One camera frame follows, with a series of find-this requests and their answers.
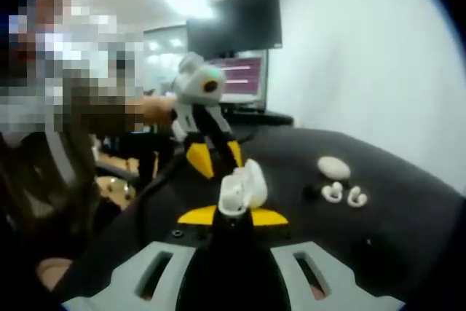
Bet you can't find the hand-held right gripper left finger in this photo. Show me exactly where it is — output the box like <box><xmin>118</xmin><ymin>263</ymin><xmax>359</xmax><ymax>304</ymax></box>
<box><xmin>60</xmin><ymin>205</ymin><xmax>236</xmax><ymax>311</ymax></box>

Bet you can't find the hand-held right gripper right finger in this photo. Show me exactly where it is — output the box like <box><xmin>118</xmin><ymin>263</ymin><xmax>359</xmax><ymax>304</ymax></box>
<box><xmin>234</xmin><ymin>208</ymin><xmax>406</xmax><ymax>311</ymax></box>

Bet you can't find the white rectangular earphone charging case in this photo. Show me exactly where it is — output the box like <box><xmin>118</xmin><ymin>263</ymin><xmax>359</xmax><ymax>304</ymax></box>
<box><xmin>217</xmin><ymin>159</ymin><xmax>269</xmax><ymax>216</ymax></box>

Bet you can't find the white ear clip earphone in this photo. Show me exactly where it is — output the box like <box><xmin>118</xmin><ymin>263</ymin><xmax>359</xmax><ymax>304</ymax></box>
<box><xmin>322</xmin><ymin>182</ymin><xmax>344</xmax><ymax>203</ymax></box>
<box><xmin>347</xmin><ymin>186</ymin><xmax>369</xmax><ymax>208</ymax></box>

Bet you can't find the white oval earphone charging case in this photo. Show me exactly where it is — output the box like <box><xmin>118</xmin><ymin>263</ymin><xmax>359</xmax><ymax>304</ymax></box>
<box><xmin>317</xmin><ymin>156</ymin><xmax>352</xmax><ymax>180</ymax></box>

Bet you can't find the black monitor stand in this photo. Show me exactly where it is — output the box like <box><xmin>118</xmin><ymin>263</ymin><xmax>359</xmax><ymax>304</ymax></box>
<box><xmin>221</xmin><ymin>102</ymin><xmax>295</xmax><ymax>127</ymax></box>

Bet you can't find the lit purple monitor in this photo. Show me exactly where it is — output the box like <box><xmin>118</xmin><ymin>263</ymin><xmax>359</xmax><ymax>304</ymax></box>
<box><xmin>209</xmin><ymin>50</ymin><xmax>269</xmax><ymax>105</ymax></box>

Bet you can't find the black monitor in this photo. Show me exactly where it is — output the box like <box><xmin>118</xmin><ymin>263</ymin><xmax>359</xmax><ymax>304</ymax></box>
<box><xmin>186</xmin><ymin>0</ymin><xmax>284</xmax><ymax>58</ymax></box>

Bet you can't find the person's dark clothing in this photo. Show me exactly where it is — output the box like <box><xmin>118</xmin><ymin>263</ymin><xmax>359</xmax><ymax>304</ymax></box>
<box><xmin>0</xmin><ymin>132</ymin><xmax>99</xmax><ymax>261</ymax></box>

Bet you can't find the grey strap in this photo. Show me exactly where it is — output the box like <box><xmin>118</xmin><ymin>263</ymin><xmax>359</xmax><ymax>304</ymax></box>
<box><xmin>38</xmin><ymin>130</ymin><xmax>76</xmax><ymax>199</ymax></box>

